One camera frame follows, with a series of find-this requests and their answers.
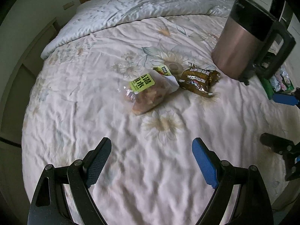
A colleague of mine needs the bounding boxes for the black chair frame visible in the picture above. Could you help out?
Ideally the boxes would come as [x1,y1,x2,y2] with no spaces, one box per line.
[238,16,296,85]

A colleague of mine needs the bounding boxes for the green storage basket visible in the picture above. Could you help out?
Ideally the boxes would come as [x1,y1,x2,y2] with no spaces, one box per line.
[259,66,294,100]

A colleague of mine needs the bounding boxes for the white folded duvet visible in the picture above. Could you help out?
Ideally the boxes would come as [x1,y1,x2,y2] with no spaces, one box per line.
[41,0,233,60]

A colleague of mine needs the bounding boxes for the floral bed sheet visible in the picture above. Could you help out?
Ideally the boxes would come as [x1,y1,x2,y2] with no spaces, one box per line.
[22,15,299,224]

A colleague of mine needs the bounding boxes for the brown chocolate bar wrapper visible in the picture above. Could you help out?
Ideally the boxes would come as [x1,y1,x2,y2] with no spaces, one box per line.
[178,63,221,98]

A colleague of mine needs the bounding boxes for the copper metal bin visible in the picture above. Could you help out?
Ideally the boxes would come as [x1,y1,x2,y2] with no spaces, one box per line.
[211,0,276,84]

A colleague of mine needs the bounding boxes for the clear bag of mixed snacks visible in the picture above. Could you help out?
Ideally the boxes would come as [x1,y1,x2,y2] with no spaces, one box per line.
[120,64,179,115]

